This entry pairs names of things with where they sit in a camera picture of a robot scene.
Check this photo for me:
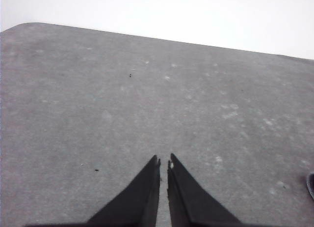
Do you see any grey table cloth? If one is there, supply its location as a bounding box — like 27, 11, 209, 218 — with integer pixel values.
0, 22, 314, 227

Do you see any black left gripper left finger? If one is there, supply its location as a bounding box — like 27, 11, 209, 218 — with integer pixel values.
87, 154, 161, 224

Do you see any purple towel with grey hem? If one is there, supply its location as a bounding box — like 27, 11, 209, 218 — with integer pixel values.
306, 171, 314, 201

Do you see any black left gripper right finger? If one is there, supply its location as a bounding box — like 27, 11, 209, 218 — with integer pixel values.
167, 152, 242, 224

